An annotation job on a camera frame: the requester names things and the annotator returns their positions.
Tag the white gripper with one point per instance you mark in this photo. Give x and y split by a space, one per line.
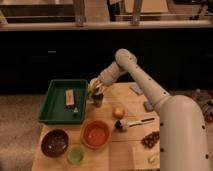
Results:
96 86

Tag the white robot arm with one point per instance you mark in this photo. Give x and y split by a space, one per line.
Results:
183 137

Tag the metal cup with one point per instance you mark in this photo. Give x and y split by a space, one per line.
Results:
98 99

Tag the small green cup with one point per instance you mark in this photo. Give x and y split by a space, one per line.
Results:
75 155

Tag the wooden block in tray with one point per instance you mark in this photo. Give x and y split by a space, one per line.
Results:
69 97

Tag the small green item in tray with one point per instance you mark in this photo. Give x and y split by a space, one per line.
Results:
75 110

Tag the green plastic tray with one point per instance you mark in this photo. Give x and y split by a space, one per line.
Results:
54 109

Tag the yellow onion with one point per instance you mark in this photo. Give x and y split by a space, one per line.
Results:
118 112

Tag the grey cloth pad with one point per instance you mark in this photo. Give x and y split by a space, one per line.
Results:
136 89

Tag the black white dish brush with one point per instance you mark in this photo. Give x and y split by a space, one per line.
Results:
124 124

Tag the orange bowl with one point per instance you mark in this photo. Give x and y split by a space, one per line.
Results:
95 134

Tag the blue sponge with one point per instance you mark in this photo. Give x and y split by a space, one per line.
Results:
148 106

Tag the dark purple bowl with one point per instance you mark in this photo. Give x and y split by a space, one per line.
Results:
55 143

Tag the wooden cutting board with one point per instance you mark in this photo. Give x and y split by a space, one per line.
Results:
142 156

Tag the corn cob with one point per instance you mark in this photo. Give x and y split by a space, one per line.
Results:
154 159

